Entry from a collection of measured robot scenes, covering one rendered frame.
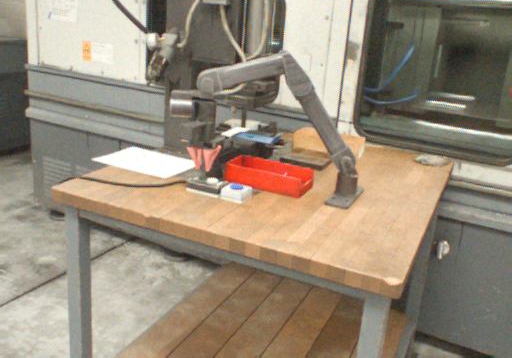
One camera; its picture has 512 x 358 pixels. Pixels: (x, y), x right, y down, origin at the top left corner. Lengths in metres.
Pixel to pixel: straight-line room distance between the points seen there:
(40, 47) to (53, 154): 0.64
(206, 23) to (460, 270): 1.44
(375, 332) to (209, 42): 1.06
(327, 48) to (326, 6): 0.17
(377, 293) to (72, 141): 2.45
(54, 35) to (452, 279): 2.47
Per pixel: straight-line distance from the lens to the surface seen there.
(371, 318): 1.28
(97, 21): 3.12
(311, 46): 2.41
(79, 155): 3.33
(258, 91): 1.81
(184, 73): 1.89
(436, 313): 2.53
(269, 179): 1.59
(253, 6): 1.78
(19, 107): 4.99
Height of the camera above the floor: 1.45
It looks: 17 degrees down
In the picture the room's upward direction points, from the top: 4 degrees clockwise
